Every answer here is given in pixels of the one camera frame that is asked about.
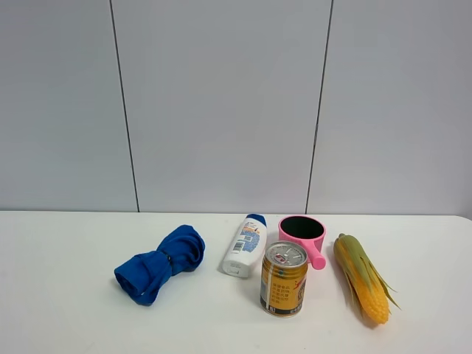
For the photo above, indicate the white shampoo bottle blue cap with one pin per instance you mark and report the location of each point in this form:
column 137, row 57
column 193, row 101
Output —
column 247, row 247

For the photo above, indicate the blue folded umbrella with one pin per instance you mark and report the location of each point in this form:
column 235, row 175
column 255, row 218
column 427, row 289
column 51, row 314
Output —
column 142, row 276

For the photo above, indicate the pink toy saucepan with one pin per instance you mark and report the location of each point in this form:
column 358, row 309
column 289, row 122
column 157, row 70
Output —
column 306, row 232

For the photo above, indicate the golden drink can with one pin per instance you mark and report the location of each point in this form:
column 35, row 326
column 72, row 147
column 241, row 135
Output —
column 283, row 278

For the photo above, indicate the yellow toy corn cob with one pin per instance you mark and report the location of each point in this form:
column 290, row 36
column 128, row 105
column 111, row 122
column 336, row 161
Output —
column 369, row 291

